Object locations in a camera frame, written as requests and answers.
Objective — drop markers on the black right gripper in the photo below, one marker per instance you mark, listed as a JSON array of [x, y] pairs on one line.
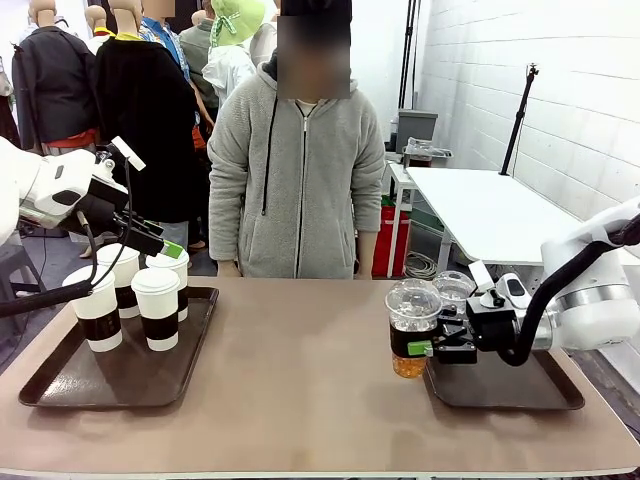
[[495, 325]]

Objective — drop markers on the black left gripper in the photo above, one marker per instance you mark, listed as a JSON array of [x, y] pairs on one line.
[[107, 210]]

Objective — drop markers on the white paper cup black sleeve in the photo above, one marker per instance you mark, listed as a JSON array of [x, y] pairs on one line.
[[157, 310], [97, 310], [122, 270], [175, 267]]

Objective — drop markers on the clear dome-lid iced coffee cup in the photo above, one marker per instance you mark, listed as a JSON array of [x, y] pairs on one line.
[[412, 310], [455, 287]]

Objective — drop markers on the person's left forearm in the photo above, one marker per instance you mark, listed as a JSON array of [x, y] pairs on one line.
[[366, 252]]

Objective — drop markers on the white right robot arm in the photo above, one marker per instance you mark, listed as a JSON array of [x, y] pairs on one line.
[[590, 295]]

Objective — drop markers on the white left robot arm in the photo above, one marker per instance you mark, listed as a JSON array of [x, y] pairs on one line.
[[50, 185]]

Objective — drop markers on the person's right hand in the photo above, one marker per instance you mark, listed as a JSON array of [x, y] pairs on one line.
[[229, 270]]

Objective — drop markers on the person's left hand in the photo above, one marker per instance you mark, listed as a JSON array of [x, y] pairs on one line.
[[363, 275]]

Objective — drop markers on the mannequin in black garment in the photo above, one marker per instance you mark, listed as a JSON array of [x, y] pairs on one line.
[[145, 125]]

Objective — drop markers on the red box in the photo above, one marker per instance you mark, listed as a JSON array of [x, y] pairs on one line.
[[385, 240]]

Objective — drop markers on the white folding table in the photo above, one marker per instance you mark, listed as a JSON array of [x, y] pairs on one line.
[[480, 210]]

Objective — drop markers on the person in grey hoodie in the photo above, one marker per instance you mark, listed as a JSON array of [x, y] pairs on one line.
[[300, 190]]

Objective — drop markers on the mannequin with green hat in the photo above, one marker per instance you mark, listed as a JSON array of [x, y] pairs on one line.
[[230, 65]]

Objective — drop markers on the mannequin in grey-green shirt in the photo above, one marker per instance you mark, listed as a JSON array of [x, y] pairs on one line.
[[197, 55]]

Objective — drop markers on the mannequin in dark grey jacket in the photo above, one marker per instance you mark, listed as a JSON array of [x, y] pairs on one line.
[[52, 85]]

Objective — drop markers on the grey plastic bin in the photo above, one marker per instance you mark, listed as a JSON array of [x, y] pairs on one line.
[[417, 127]]

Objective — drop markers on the small mannequin with red collar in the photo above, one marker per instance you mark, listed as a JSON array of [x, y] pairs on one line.
[[97, 27]]

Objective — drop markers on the mannequin in white shirt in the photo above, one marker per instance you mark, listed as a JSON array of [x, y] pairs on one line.
[[265, 42]]

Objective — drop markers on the black tripod stand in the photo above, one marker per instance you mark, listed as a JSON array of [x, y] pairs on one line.
[[517, 120]]

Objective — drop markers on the black light stand poles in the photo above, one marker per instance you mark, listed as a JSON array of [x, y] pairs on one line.
[[410, 45]]

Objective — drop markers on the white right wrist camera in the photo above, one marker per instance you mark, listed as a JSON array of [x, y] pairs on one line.
[[481, 277]]

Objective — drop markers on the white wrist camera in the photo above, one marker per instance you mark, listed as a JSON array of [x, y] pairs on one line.
[[481, 277], [128, 154]]

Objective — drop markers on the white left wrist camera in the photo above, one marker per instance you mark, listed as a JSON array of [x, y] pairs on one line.
[[128, 154]]

